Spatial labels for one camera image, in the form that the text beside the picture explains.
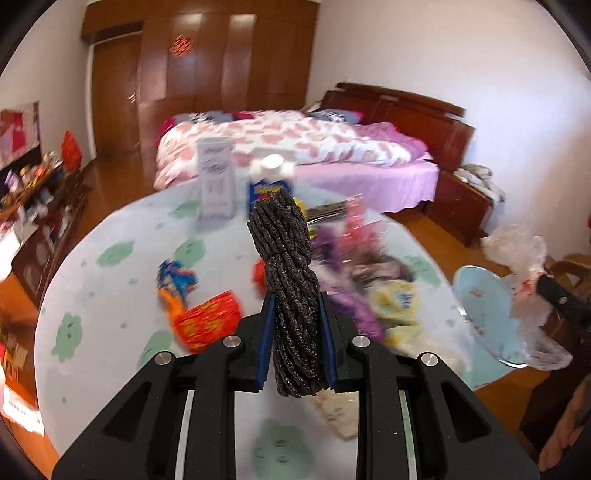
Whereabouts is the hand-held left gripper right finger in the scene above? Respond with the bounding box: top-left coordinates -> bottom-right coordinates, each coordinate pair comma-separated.
318,292 -> 541,480

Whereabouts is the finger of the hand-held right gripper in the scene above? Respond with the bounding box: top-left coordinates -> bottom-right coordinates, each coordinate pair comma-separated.
536,273 -> 591,326

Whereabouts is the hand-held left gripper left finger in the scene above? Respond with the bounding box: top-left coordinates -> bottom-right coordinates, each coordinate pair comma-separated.
53,294 -> 278,480

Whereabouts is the clear plastic bag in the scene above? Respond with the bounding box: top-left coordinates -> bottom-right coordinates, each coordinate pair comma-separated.
480,224 -> 574,371

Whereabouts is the red plastic bag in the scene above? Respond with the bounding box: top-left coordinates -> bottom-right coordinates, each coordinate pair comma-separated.
252,259 -> 269,294

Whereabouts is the black braided rope bundle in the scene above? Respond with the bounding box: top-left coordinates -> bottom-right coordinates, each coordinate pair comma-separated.
247,190 -> 331,398

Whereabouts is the light blue bin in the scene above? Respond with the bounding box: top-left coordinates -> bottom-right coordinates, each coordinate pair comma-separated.
452,265 -> 532,369

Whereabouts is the person's right hand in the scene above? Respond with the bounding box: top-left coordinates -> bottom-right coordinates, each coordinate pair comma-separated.
538,384 -> 591,472

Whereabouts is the wooden folding chair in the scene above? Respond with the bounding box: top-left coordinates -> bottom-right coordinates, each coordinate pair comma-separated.
542,253 -> 591,370

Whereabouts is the purple wrapper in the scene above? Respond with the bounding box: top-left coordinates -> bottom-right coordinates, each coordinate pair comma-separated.
310,222 -> 386,340

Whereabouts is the orange snack wrapper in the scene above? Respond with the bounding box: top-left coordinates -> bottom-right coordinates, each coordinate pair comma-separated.
172,290 -> 243,355

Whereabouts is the yellow and white wrapper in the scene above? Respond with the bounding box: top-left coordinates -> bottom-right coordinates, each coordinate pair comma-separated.
372,279 -> 430,352

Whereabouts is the blue and orange wrapper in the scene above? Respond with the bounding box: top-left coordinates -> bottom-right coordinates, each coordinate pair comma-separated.
156,259 -> 199,319

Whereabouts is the pink plastic wrapper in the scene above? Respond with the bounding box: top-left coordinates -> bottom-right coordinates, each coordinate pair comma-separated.
339,198 -> 386,259

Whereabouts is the dark striped packet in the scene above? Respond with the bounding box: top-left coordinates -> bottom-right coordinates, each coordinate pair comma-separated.
305,202 -> 352,223

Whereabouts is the wooden nightstand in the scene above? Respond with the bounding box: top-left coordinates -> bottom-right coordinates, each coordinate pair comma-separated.
424,167 -> 497,247

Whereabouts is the pile of light clothes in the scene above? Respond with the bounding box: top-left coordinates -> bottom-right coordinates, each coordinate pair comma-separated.
452,164 -> 508,204

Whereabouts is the purple bed sheet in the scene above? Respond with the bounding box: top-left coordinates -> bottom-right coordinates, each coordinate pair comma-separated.
293,122 -> 439,215

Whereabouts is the blue milk carton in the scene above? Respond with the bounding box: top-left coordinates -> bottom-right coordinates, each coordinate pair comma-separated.
247,150 -> 296,208

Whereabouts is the white carton box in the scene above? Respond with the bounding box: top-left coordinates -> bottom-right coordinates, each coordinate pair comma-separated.
196,136 -> 234,221

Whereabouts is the heart print quilt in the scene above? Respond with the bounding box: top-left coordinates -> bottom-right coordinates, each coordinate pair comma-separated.
153,110 -> 432,189

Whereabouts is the black and white pillow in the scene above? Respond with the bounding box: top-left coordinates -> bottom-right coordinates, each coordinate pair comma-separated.
310,108 -> 363,125

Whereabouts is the wooden bed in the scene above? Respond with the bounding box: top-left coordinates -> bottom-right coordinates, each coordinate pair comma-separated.
152,82 -> 476,217

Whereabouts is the wooden sideboard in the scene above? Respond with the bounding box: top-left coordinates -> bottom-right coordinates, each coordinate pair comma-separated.
0,157 -> 90,305

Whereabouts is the red gift bag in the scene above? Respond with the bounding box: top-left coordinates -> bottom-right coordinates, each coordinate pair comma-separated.
60,130 -> 85,172

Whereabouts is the wooden wardrobe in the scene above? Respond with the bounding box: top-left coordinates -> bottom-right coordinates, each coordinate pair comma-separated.
82,0 -> 320,160

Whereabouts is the wooden door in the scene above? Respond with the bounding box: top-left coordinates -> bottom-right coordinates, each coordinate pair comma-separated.
92,36 -> 143,160

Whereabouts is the red wardrobe decoration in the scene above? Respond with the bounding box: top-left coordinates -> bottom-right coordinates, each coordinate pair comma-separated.
170,34 -> 195,57

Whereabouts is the wall poster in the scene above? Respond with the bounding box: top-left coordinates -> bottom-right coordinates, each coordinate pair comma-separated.
0,100 -> 41,169

